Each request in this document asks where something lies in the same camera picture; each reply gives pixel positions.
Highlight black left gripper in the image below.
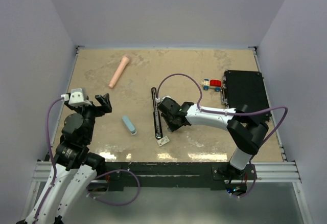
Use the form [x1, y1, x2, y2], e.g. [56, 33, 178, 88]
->
[65, 93, 111, 142]

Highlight black stapler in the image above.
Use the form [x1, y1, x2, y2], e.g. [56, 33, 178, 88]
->
[151, 87, 163, 140]

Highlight grey staple box sleeve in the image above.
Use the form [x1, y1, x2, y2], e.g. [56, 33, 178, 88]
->
[157, 136, 170, 147]

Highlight light blue small stapler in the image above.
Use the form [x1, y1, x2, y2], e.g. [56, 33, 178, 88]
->
[122, 116, 137, 135]

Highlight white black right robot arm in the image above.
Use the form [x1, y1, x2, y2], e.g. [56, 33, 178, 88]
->
[157, 96, 269, 180]

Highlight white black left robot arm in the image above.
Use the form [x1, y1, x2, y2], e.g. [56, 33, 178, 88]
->
[21, 88, 112, 223]

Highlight pink toy microphone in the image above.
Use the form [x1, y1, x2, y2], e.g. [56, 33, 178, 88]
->
[108, 56, 130, 88]

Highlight red toy block car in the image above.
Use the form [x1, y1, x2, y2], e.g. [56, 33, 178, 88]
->
[201, 79, 222, 92]

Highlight black hard case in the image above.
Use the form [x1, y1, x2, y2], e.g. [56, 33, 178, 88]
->
[221, 70, 269, 112]

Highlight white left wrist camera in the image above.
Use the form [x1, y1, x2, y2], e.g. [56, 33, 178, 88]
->
[61, 87, 92, 107]

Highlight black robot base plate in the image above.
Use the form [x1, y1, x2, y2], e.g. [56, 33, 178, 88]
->
[89, 162, 257, 191]

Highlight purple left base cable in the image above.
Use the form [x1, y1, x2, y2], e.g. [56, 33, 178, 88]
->
[85, 169, 141, 207]

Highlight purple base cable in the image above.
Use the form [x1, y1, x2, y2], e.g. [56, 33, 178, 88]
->
[85, 169, 141, 207]
[228, 162, 258, 199]

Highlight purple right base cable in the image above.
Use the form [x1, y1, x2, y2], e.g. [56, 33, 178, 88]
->
[228, 162, 258, 199]

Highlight aluminium frame rail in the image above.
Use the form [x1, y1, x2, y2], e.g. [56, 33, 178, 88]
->
[254, 162, 301, 183]

